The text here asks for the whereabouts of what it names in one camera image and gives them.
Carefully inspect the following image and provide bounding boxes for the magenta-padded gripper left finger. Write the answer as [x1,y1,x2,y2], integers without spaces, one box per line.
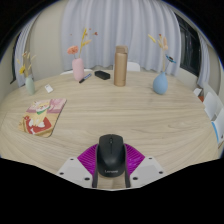
[55,143,100,189]

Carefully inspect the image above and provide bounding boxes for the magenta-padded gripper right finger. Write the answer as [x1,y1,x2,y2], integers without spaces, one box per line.
[123,143,166,189]

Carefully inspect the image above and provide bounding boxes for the black computer mouse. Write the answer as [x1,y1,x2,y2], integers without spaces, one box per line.
[96,133,127,178]

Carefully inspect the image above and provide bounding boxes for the cartoon print mouse pad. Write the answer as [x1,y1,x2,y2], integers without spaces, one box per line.
[18,97,68,138]

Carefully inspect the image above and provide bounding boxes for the blue vase with dried flowers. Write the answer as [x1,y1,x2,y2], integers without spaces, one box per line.
[147,33,177,96]

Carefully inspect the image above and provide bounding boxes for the dark marker pen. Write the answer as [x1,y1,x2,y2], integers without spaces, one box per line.
[78,72,93,84]

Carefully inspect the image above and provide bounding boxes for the green vase with dried flowers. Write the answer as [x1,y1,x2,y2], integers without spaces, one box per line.
[16,50,37,96]

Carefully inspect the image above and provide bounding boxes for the small black box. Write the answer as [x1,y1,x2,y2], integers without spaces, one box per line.
[94,70,111,81]

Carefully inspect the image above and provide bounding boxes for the pink vase with dried flowers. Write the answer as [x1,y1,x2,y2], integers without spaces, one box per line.
[66,27,99,82]

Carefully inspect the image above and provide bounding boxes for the tan insulated bottle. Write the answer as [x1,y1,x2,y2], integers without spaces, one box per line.
[113,45,129,88]

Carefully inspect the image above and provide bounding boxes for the dark window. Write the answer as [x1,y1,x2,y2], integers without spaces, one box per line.
[9,39,18,85]
[175,13,201,77]

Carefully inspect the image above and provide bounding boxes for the narrow white curtain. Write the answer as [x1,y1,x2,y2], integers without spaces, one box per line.
[13,18,39,88]
[197,32,212,89]

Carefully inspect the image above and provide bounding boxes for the wide white curtain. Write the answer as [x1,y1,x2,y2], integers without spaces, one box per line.
[60,0,183,76]

